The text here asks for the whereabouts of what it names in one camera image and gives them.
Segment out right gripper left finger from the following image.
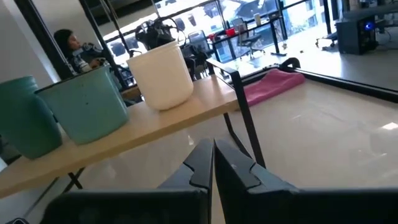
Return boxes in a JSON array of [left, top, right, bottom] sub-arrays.
[[40, 139, 215, 224]]

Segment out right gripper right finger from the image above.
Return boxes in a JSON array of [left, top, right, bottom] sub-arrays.
[[214, 139, 398, 224]]

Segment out cream white mug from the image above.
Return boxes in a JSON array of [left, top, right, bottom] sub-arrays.
[[126, 40, 195, 111]]

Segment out teal speckled mug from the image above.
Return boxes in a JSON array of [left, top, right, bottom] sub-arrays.
[[34, 64, 130, 146]]

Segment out dark green cup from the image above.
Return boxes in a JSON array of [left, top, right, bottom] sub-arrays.
[[0, 75, 63, 161]]

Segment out wooden shelf with black legs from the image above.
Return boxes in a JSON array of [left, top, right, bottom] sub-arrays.
[[0, 58, 267, 200]]

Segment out grey mesh chair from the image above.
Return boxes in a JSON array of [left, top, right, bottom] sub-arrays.
[[187, 29, 213, 55]]

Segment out person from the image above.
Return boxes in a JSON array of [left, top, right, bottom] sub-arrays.
[[53, 29, 107, 76]]

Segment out black office chair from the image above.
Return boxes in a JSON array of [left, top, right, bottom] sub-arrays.
[[231, 17, 266, 59]]

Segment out pink folded cloth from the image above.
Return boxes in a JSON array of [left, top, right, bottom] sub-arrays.
[[244, 68, 306, 106]]

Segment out black desk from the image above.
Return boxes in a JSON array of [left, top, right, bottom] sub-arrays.
[[214, 14, 287, 60]]

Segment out black computer tower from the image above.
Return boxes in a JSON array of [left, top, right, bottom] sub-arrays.
[[335, 14, 379, 56]]

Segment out black table frame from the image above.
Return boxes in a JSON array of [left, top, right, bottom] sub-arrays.
[[241, 57, 398, 104]]

